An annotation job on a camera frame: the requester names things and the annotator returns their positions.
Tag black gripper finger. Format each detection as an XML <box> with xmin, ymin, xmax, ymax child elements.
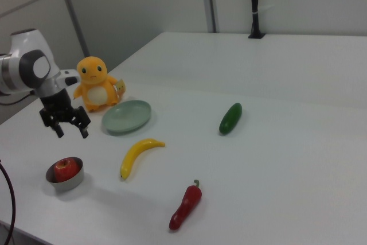
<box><xmin>71</xmin><ymin>106</ymin><xmax>91</xmax><ymax>139</ymax></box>
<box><xmin>40</xmin><ymin>107</ymin><xmax>64</xmax><ymax>139</ymax></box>

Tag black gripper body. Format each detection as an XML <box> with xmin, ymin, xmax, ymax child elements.
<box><xmin>39</xmin><ymin>90</ymin><xmax>75</xmax><ymax>123</ymax></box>

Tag red apple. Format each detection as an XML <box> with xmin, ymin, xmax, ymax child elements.
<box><xmin>54</xmin><ymin>157</ymin><xmax>81</xmax><ymax>183</ymax></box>

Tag grey bowl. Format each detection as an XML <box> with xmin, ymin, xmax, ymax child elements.
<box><xmin>45</xmin><ymin>157</ymin><xmax>85</xmax><ymax>192</ymax></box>

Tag orange plush toy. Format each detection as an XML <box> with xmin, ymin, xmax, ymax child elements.
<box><xmin>72</xmin><ymin>56</ymin><xmax>119</xmax><ymax>113</ymax></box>

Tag pale green plate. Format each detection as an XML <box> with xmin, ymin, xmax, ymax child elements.
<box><xmin>101</xmin><ymin>99</ymin><xmax>153</xmax><ymax>137</ymax></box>

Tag yellow plush tag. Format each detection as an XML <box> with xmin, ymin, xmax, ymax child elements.
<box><xmin>115</xmin><ymin>78</ymin><xmax>127</xmax><ymax>97</ymax></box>

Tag yellow banana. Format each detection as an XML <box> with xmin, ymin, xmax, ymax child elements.
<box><xmin>119</xmin><ymin>138</ymin><xmax>166</xmax><ymax>180</ymax></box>

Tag red chili pepper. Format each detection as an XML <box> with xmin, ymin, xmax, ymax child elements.
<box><xmin>168</xmin><ymin>179</ymin><xmax>203</xmax><ymax>231</ymax></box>

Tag green cucumber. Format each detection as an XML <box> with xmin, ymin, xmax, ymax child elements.
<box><xmin>218</xmin><ymin>102</ymin><xmax>243</xmax><ymax>136</ymax></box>

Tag white zip tie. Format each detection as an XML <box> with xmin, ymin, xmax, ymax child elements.
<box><xmin>252</xmin><ymin>5</ymin><xmax>275</xmax><ymax>15</ymax></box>

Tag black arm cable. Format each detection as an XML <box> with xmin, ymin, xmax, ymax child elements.
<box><xmin>0</xmin><ymin>90</ymin><xmax>36</xmax><ymax>106</ymax></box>

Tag dark red cable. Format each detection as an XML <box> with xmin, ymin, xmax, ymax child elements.
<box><xmin>0</xmin><ymin>158</ymin><xmax>17</xmax><ymax>245</ymax></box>

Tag grey partition post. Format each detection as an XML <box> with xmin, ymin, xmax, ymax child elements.
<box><xmin>53</xmin><ymin>0</ymin><xmax>90</xmax><ymax>58</ymax></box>
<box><xmin>198</xmin><ymin>0</ymin><xmax>220</xmax><ymax>34</ymax></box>

